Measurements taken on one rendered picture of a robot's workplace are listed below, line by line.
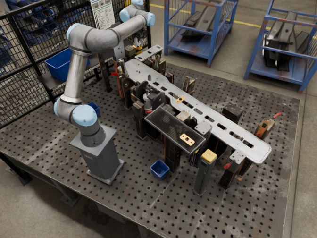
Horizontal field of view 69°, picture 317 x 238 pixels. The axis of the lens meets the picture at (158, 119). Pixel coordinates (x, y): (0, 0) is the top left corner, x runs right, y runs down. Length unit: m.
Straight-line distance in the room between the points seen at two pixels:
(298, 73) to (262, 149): 2.33
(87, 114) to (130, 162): 0.64
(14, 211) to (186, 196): 1.75
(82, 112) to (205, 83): 1.42
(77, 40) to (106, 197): 1.02
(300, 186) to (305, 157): 0.38
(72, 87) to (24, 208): 1.66
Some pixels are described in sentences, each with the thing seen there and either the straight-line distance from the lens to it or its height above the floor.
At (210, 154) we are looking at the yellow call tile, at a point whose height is 1.16.
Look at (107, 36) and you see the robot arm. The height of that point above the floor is 1.64.
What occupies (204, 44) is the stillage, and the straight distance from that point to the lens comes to 3.98.
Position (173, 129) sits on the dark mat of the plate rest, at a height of 1.16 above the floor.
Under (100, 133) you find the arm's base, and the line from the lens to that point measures 1.39.
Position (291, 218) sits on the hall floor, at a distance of 2.62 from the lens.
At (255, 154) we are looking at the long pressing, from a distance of 1.56.
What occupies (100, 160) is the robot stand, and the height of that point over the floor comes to 0.99.
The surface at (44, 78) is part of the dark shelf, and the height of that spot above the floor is 1.03.
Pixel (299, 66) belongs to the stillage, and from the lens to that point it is 3.95.
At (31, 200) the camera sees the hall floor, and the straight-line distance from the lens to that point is 2.73.
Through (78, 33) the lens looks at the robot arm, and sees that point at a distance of 1.29.
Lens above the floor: 2.24
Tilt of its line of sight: 50 degrees down
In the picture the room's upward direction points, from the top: 2 degrees counter-clockwise
